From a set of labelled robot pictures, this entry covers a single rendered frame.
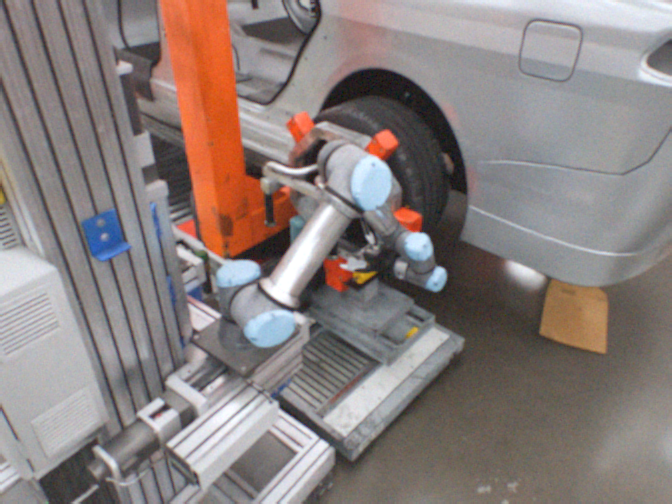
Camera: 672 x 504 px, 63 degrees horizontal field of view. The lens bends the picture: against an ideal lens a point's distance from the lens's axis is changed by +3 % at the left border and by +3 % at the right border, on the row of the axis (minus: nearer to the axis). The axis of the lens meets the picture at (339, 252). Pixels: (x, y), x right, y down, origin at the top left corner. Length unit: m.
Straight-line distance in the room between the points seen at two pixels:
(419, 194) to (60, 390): 1.29
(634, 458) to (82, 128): 2.24
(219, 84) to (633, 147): 1.36
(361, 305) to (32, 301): 1.62
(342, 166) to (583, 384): 1.81
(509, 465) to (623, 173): 1.20
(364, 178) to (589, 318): 2.09
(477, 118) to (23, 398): 1.50
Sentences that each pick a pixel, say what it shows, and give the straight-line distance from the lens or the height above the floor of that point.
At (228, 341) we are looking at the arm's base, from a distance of 1.50.
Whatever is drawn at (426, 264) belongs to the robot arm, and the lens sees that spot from 1.58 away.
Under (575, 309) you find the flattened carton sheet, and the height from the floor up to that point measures 0.01.
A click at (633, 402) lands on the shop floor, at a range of 2.77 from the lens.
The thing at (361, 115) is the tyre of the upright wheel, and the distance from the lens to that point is 2.03.
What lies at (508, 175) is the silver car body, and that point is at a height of 1.07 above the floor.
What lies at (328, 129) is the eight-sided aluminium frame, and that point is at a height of 1.12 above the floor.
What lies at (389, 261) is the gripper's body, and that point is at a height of 0.90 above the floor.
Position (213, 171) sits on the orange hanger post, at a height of 0.95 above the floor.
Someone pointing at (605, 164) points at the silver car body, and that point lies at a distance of 1.78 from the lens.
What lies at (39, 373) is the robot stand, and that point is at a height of 1.01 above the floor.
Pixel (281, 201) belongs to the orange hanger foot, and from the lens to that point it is 2.47.
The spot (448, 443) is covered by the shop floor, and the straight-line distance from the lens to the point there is 2.36.
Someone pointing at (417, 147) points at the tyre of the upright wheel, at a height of 1.08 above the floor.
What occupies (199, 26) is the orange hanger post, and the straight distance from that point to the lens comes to 2.01.
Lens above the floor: 1.87
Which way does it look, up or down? 35 degrees down
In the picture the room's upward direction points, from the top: 1 degrees clockwise
